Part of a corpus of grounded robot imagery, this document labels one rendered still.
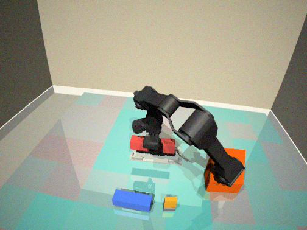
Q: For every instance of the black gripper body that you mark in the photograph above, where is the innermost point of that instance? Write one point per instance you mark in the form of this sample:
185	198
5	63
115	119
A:
153	142

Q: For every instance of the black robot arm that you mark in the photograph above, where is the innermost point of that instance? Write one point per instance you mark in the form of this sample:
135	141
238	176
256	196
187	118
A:
199	130

